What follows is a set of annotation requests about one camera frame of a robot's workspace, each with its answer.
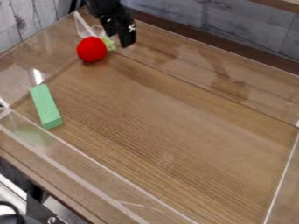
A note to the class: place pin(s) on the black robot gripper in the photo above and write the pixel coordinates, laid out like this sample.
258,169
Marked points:
115,20

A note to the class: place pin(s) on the red strawberry toy fruit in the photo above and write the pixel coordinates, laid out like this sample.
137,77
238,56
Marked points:
93,49

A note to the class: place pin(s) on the green rectangular block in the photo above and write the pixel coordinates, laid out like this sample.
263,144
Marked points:
46,106

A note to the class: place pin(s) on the clear acrylic tray wall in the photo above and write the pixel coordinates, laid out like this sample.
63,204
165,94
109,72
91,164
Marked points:
179,133

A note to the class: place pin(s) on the black metal bracket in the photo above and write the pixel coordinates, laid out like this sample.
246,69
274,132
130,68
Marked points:
47,210

